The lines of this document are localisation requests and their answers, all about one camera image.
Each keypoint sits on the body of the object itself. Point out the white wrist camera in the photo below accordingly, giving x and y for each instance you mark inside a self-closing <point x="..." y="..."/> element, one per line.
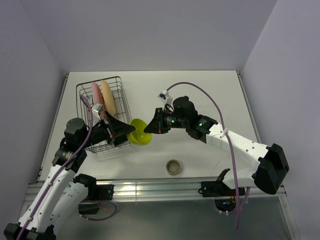
<point x="166" y="99"/>
<point x="97" y="111"/>

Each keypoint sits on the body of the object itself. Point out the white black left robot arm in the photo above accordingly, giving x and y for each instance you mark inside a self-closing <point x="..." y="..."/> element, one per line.
<point x="64" y="189"/>

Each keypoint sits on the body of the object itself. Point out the yellow plastic plate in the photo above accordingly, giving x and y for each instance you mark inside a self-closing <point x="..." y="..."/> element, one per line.
<point x="108" y="98"/>

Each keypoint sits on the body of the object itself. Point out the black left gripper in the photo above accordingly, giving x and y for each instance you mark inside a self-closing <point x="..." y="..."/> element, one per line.
<point x="118" y="129"/>

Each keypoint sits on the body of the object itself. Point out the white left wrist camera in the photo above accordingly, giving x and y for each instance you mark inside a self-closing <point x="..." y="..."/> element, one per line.
<point x="97" y="111"/>

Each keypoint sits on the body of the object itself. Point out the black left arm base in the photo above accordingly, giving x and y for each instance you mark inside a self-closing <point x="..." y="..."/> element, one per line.
<point x="105" y="192"/>

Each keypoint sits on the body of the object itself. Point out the black wire dish rack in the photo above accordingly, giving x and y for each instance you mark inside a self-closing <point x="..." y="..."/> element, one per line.
<point x="122" y="114"/>

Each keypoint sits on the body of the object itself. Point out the small speckled beige dish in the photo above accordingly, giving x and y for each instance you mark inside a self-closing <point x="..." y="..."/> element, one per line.
<point x="173" y="167"/>

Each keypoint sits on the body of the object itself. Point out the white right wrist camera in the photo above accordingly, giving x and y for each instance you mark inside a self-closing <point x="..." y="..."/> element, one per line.
<point x="166" y="99"/>

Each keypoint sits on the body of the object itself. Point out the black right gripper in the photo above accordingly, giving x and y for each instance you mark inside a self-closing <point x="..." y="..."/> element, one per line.
<point x="155" y="126"/>

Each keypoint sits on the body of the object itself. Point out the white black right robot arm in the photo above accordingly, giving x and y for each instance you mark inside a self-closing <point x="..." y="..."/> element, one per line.
<point x="268" y="165"/>

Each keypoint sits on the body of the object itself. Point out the aluminium mounting rail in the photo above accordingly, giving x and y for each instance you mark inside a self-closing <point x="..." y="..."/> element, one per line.
<point x="154" y="190"/>

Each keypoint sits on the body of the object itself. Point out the lime green bowl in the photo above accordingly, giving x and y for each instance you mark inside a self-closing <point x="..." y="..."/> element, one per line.
<point x="138" y="136"/>

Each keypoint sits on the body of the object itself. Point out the pink plastic plate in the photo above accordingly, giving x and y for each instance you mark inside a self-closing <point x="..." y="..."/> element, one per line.
<point x="97" y="95"/>

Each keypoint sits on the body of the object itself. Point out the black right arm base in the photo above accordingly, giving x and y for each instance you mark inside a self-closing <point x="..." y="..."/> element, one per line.
<point x="215" y="189"/>

